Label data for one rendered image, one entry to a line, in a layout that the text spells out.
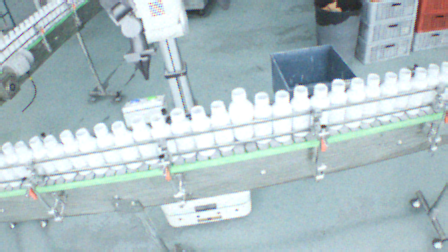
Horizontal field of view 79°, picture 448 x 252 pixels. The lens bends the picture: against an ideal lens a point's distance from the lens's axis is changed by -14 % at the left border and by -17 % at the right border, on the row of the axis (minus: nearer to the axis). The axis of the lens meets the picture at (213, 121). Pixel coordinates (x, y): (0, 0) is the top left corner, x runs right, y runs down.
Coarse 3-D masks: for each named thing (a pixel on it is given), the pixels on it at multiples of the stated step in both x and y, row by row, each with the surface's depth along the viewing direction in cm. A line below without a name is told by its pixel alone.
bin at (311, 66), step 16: (304, 48) 147; (320, 48) 147; (272, 64) 148; (288, 64) 152; (304, 64) 152; (320, 64) 153; (336, 64) 144; (272, 80) 157; (288, 80) 158; (304, 80) 159; (320, 80) 160; (288, 96) 126
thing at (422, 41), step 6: (438, 30) 284; (444, 30) 284; (414, 36) 289; (420, 36) 287; (426, 36) 288; (432, 36) 289; (438, 36) 289; (444, 36) 290; (414, 42) 292; (420, 42) 292; (426, 42) 293; (432, 42) 293; (438, 42) 294; (444, 42) 295; (414, 48) 295; (420, 48) 296; (426, 48) 297
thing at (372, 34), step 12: (360, 24) 304; (372, 24) 262; (384, 24) 265; (396, 24) 298; (408, 24) 270; (360, 36) 283; (372, 36) 271; (384, 36) 274; (396, 36) 276; (408, 36) 278
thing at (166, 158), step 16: (416, 64) 98; (320, 112) 87; (320, 128) 87; (432, 128) 97; (160, 144) 88; (320, 144) 88; (432, 144) 95; (160, 160) 85; (320, 160) 92; (32, 176) 91; (176, 176) 98; (320, 176) 97; (32, 192) 88; (176, 192) 95; (48, 208) 96
